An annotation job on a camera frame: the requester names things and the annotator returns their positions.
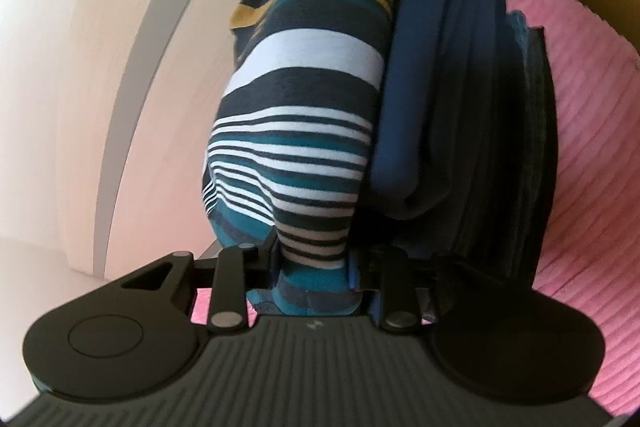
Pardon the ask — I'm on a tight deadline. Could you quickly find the pink ribbed bed cover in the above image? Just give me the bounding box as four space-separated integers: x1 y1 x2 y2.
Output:
188 0 640 417

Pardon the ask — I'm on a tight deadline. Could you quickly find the striped navy teal shirt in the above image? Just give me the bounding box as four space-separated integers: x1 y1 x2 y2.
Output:
202 0 393 315

